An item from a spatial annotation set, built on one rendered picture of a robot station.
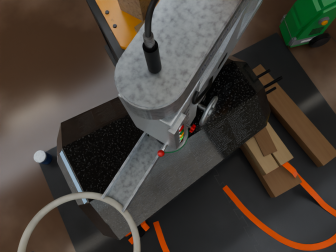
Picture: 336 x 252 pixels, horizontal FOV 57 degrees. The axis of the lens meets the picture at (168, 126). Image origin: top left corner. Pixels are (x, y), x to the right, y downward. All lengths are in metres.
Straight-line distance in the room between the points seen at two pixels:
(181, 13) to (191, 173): 1.10
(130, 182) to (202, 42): 0.78
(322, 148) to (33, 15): 2.87
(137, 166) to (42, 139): 1.55
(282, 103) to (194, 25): 1.81
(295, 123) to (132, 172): 1.59
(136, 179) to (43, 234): 1.48
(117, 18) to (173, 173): 1.09
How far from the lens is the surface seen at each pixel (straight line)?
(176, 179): 1.85
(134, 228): 1.41
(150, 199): 1.86
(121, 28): 2.15
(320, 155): 2.68
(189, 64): 0.92
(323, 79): 3.04
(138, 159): 1.47
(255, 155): 2.41
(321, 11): 2.71
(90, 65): 2.98
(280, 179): 2.53
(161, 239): 2.56
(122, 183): 1.47
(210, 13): 1.01
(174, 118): 1.02
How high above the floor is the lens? 2.56
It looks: 75 degrees down
